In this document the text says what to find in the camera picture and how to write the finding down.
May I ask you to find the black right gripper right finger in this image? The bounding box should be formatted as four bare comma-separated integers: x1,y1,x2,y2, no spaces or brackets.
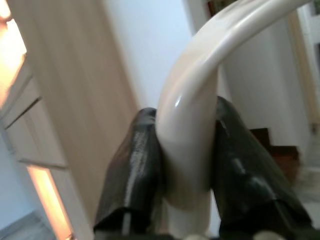
211,95,315,240

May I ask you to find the dark wooden staircase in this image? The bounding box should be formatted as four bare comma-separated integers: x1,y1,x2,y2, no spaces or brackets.
248,126,302,187

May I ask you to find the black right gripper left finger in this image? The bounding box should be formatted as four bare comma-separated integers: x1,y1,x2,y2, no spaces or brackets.
92,106,165,237

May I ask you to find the light wood panelled door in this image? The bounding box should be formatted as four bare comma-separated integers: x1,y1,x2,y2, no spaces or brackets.
0,0,142,240

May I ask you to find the cream long handled dustpan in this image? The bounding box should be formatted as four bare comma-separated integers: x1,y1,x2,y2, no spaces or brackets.
155,0,305,240

